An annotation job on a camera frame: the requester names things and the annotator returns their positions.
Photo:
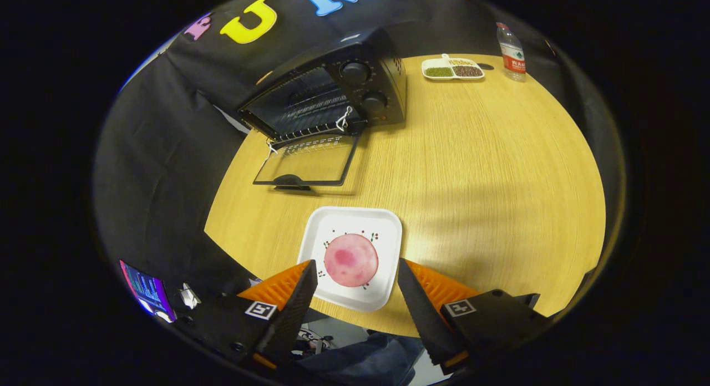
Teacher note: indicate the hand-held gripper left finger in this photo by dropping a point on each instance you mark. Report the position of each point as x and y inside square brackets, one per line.
[291, 314]

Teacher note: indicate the person's blue trouser leg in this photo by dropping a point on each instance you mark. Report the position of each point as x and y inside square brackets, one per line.
[366, 361]

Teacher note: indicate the clear plastic water bottle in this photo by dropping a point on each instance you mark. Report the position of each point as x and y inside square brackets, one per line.
[513, 59]

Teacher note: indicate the black toaster oven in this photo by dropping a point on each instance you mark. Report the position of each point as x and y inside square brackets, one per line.
[383, 70]

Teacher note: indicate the pink round ham slice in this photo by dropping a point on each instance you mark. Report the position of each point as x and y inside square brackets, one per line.
[351, 259]

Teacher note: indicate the purple lit screen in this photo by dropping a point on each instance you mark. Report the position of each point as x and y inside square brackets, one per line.
[147, 289]

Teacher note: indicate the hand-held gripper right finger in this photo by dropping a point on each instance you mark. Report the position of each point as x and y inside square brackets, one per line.
[424, 319]

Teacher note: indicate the white square plate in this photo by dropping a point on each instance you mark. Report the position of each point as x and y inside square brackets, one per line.
[355, 219]

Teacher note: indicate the white divided dish with beans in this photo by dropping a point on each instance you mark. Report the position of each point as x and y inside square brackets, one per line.
[438, 71]

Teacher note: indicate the small white object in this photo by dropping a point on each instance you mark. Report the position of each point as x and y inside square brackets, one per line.
[189, 297]

